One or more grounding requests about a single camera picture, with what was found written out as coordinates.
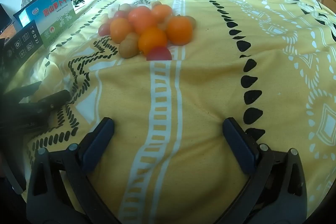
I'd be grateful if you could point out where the black television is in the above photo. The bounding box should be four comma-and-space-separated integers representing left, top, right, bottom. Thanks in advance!
0, 4, 12, 33

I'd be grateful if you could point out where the black printed box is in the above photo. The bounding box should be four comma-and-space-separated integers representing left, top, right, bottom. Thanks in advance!
4, 7, 46, 67

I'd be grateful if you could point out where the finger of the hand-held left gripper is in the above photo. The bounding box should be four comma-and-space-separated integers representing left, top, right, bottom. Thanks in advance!
0, 90, 72, 136
0, 80, 43, 106

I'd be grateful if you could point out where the pile of oranges and tomatoes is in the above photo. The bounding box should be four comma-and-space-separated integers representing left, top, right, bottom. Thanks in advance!
98, 2, 197, 61

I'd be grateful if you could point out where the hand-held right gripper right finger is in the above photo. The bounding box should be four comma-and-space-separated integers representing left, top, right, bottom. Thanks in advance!
223, 117, 307, 224

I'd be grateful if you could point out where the blue and green box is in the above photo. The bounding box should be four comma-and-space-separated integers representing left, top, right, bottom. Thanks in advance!
26, 0, 80, 48

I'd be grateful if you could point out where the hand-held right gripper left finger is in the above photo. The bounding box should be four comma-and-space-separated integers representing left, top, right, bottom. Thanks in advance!
26, 117, 124, 224

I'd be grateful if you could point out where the yellow patterned tablecloth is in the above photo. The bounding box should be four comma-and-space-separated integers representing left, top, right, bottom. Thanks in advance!
5, 0, 336, 224

